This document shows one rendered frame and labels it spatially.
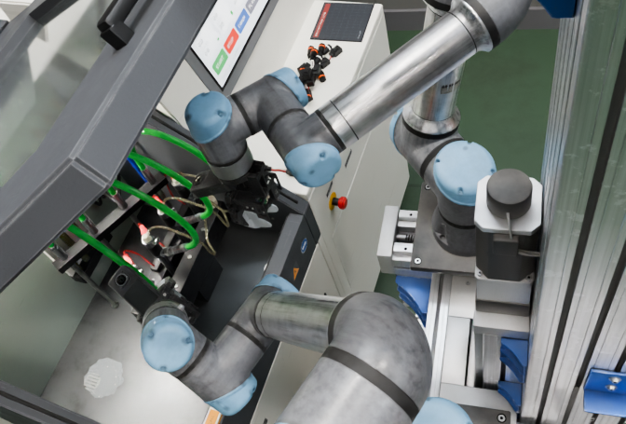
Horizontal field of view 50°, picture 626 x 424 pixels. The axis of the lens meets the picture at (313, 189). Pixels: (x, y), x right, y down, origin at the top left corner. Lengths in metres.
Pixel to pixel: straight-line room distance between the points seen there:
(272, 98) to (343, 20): 1.02
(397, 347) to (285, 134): 0.43
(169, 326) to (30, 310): 0.79
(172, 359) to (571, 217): 0.58
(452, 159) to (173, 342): 0.63
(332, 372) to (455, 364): 0.79
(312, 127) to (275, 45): 0.97
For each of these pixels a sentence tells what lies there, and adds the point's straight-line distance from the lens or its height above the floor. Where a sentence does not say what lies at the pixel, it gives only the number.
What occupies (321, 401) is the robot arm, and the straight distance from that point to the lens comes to 0.68.
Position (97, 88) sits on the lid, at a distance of 0.60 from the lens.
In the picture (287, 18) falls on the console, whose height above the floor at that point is 1.05.
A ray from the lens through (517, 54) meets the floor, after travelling 3.26.
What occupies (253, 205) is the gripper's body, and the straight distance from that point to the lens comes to 1.19.
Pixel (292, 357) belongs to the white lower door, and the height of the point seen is 0.67.
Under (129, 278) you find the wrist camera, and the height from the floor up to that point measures 1.37.
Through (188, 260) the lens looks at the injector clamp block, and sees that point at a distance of 1.66.
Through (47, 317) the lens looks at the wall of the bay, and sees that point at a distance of 1.80.
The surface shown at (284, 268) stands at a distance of 1.61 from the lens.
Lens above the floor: 2.32
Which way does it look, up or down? 54 degrees down
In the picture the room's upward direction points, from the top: 20 degrees counter-clockwise
